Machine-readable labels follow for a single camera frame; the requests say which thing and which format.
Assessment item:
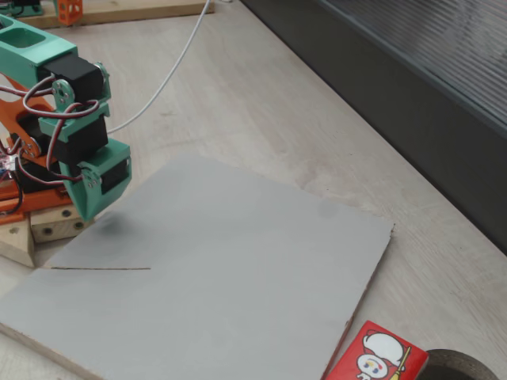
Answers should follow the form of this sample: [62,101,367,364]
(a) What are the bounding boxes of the wooden wedge block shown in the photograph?
[0,216,36,268]

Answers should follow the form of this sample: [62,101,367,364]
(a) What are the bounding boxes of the green printed part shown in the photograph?
[10,0,44,19]

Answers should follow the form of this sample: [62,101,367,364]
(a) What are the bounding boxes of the long wooden plank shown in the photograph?
[24,0,215,30]

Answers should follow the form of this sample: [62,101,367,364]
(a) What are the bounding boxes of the wooden block with screws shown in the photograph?
[29,203,95,244]

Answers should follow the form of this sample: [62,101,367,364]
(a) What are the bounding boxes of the grey cardboard sheet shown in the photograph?
[0,154,396,380]

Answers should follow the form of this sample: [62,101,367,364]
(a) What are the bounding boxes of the dark round cup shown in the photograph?
[418,348,498,380]

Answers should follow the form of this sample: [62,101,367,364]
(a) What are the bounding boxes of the red box with cartoon print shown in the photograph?
[323,320,430,380]

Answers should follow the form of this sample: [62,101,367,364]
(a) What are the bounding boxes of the white cable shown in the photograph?
[106,0,212,134]

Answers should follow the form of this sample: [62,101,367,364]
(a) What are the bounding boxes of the red white black servo wires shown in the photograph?
[0,74,99,217]

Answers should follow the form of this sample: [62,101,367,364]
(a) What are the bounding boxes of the orange printed part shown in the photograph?
[53,0,83,27]

